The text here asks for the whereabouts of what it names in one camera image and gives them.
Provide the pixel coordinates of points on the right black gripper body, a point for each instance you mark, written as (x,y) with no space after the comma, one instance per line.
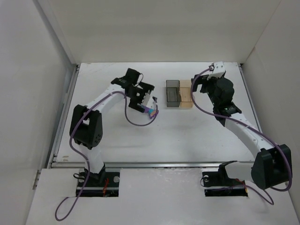
(202,84)

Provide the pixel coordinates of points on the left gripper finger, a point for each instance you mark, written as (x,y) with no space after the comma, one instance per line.
(136,106)
(155,103)

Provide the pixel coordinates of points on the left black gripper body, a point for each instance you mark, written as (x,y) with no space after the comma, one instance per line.
(139,100)

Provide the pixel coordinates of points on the purple printed lego brick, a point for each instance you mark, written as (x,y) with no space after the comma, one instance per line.
(152,113)

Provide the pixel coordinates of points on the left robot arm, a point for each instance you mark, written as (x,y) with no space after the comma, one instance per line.
(86,129)

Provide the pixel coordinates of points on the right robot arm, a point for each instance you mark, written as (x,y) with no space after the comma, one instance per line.
(272,167)

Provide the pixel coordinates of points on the orange transparent container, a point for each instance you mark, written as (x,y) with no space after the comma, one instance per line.
(186,100)

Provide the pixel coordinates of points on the grey transparent container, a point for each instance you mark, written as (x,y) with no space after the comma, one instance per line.
(173,97)

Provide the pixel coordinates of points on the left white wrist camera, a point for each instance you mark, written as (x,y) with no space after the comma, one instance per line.
(147,101)

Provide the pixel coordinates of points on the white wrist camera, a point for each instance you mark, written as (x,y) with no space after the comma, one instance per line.
(217,70)
(147,101)

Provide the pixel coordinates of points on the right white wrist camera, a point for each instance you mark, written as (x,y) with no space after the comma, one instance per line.
(217,70)

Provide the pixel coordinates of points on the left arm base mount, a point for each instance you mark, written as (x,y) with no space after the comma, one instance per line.
(107,186)

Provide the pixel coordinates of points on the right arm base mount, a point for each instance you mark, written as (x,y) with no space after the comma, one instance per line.
(217,185)

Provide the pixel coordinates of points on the aluminium rail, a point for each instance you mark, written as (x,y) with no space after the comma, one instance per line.
(138,165)

